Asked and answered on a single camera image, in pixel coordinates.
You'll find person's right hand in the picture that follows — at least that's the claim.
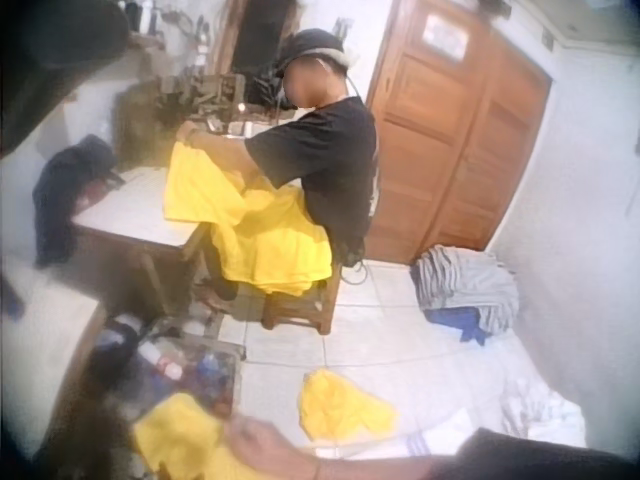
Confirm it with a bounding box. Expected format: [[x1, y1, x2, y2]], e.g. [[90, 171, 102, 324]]
[[221, 415, 321, 480]]

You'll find white striped cloth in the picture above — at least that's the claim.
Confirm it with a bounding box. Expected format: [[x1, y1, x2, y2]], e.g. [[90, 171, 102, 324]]
[[314, 372, 587, 460]]

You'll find large yellow garment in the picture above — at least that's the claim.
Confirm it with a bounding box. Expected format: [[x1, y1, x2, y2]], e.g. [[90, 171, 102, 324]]
[[163, 138, 334, 296]]

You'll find brown wooden door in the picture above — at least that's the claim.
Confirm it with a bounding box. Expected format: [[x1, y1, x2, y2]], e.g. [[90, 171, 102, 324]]
[[365, 0, 553, 262]]

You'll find pile of grey garments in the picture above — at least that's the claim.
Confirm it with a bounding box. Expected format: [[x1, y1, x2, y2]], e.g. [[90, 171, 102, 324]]
[[410, 244, 521, 335]]

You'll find cluttered wall shelf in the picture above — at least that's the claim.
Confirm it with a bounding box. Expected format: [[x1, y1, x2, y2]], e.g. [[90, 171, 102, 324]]
[[122, 0, 221, 54]]

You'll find small yellow cloth piece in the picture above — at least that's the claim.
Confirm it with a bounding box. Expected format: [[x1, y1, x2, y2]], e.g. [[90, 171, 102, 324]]
[[297, 368, 400, 443]]

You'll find white top wooden table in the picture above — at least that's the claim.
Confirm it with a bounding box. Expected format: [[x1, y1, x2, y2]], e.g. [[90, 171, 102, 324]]
[[71, 164, 209, 321]]

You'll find wooden stool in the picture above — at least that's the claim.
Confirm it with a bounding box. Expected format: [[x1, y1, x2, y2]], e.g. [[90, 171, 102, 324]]
[[259, 259, 345, 337]]

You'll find dark blue garment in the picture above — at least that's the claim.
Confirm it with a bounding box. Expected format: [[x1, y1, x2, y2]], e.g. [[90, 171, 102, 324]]
[[31, 133, 124, 269]]

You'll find sewing machine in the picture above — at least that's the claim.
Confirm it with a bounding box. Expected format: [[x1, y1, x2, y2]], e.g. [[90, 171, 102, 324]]
[[154, 69, 251, 136]]

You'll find blue folded garment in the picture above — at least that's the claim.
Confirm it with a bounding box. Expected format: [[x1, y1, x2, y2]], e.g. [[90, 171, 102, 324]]
[[424, 305, 494, 346]]

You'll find box of thread spools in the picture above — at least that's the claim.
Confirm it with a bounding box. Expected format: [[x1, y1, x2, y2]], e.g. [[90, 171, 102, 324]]
[[94, 314, 247, 416]]

